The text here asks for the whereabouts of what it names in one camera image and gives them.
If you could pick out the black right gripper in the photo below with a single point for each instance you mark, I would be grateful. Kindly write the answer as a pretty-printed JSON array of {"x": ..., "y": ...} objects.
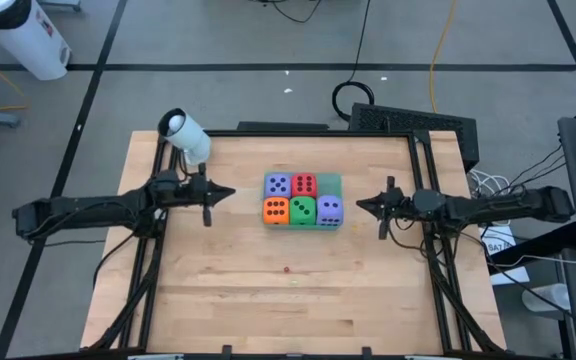
[{"x": 400, "y": 206}]

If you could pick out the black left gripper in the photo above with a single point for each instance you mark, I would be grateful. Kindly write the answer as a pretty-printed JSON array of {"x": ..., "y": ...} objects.
[{"x": 193, "y": 190}]

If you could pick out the purple foam die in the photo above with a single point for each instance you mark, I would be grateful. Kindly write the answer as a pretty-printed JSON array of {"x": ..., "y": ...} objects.
[
  {"x": 330, "y": 210},
  {"x": 278, "y": 185}
]

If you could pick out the teal translucent plastic bin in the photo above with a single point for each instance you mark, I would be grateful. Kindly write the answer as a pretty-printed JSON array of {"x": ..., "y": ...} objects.
[{"x": 329, "y": 184}]

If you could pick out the orange foam die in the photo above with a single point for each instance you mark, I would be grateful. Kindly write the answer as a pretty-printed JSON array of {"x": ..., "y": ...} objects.
[{"x": 276, "y": 210}]

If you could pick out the green foam die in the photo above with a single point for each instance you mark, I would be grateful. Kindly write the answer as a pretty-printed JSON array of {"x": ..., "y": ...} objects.
[{"x": 302, "y": 210}]

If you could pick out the red foam die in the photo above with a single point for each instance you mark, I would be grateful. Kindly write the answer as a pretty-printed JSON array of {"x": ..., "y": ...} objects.
[{"x": 304, "y": 185}]

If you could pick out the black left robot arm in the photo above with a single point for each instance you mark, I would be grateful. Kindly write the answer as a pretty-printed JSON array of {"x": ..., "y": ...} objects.
[{"x": 83, "y": 210}]

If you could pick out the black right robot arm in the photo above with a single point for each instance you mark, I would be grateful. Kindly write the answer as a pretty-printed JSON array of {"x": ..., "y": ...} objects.
[{"x": 508, "y": 205}]

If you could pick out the black computer case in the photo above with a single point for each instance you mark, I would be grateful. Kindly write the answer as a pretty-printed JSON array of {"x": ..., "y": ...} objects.
[{"x": 413, "y": 125}]

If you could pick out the white trash can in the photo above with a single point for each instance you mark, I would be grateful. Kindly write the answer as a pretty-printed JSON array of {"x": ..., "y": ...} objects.
[{"x": 23, "y": 35}]

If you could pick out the black table frame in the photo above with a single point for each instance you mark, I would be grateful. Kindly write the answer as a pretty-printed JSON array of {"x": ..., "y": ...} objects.
[{"x": 428, "y": 240}]

